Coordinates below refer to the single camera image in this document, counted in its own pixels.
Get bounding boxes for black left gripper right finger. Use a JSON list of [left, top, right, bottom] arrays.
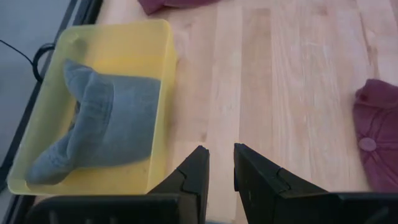
[[233, 142, 339, 224]]

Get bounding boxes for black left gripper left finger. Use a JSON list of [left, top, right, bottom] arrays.
[[146, 145, 210, 224]]

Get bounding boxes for blue baseball cap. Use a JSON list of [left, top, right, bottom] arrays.
[[24, 58, 162, 186]]

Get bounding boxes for maroon baseball cap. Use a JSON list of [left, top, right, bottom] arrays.
[[137, 0, 222, 16], [352, 78, 398, 194]]

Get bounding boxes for yellow plastic bin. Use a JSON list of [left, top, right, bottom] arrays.
[[6, 19, 178, 197]]

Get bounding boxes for black coiled cable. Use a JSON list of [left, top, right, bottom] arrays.
[[0, 39, 57, 84]]

